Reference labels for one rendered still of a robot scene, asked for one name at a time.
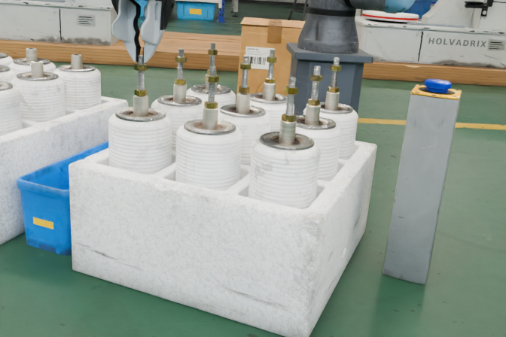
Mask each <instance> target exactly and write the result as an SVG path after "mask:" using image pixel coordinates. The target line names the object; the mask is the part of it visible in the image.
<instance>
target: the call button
mask: <svg viewBox="0 0 506 337"><path fill-rule="evenodd" d="M424 85H425V86H426V89H427V90H428V91H432V92H436V93H447V92H448V89H451V87H452V84H451V83H450V82H449V81H447V80H439V79H427V80H425V83H424Z"/></svg>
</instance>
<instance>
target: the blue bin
mask: <svg viewBox="0 0 506 337"><path fill-rule="evenodd" d="M108 143H109V141H106V142H104V143H102V144H99V145H96V146H95V147H91V148H89V149H87V150H84V151H81V152H80V153H76V154H75V155H72V156H69V157H67V158H65V159H61V160H60V161H57V162H54V163H52V164H50V165H47V166H45V167H43V168H40V169H37V170H35V171H33V172H30V173H28V174H25V175H23V176H20V177H18V179H17V187H18V189H20V195H21V202H22V208H23V219H24V226H25V232H26V243H27V244H28V245H29V246H33V247H36V248H40V249H42V250H47V251H50V252H53V253H55V254H60V255H63V256H69V255H72V234H71V213H70V192H69V164H71V163H73V162H76V161H78V160H80V159H85V158H86V157H88V156H90V155H93V154H95V153H98V152H100V151H102V150H105V149H107V148H109V147H108V146H109V144H108Z"/></svg>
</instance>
